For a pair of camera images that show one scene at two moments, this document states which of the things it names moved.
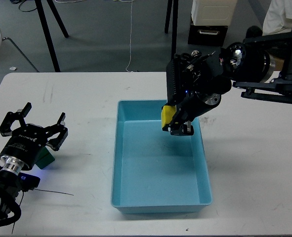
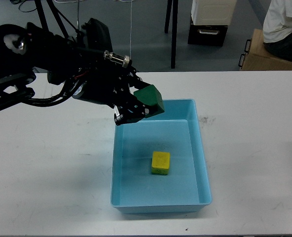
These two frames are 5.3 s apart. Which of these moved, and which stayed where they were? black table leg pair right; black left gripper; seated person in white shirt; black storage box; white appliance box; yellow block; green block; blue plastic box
Moved: green block; yellow block; black left gripper
Stayed: black table leg pair right; blue plastic box; black storage box; white appliance box; seated person in white shirt
